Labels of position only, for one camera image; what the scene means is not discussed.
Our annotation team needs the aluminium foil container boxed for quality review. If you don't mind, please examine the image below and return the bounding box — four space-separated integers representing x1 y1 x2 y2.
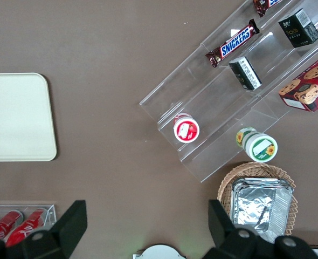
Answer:
230 177 295 243

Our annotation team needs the clear acrylic stepped shelf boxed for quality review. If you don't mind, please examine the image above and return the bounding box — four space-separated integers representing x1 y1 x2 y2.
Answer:
139 0 318 184

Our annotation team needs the red cola bottle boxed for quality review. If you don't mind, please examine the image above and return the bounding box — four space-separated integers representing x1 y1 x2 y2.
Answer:
0 210 24 242
6 209 47 248

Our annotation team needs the small black carton box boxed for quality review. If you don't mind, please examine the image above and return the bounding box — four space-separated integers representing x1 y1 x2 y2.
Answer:
229 56 262 91
278 8 318 49

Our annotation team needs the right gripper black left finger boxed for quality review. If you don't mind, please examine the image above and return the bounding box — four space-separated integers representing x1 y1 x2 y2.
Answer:
0 200 88 259

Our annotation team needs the red plaid cookie box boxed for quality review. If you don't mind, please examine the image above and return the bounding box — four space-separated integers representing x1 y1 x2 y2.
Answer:
279 51 318 113

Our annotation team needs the light wicker basket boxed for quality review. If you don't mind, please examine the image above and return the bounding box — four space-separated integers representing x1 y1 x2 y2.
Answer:
217 161 300 238

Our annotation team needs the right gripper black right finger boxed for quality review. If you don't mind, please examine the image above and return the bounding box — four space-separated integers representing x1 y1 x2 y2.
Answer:
203 199 318 259

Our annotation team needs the green sunflower lid cup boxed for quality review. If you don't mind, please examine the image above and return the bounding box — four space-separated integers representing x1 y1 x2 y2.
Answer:
236 127 278 163

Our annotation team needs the cream plastic tray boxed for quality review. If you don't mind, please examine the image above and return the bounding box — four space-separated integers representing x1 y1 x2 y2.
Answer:
0 72 58 162

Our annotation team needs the clear acrylic bottle rack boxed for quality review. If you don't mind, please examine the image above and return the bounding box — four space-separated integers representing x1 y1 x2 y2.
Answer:
0 204 56 235

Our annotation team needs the Snickers chocolate bar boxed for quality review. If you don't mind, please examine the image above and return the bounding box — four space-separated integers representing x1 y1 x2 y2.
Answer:
205 18 260 68
252 0 284 18

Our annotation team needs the red lid yogurt cup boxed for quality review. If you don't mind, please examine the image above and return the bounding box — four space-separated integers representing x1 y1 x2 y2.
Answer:
173 112 201 144

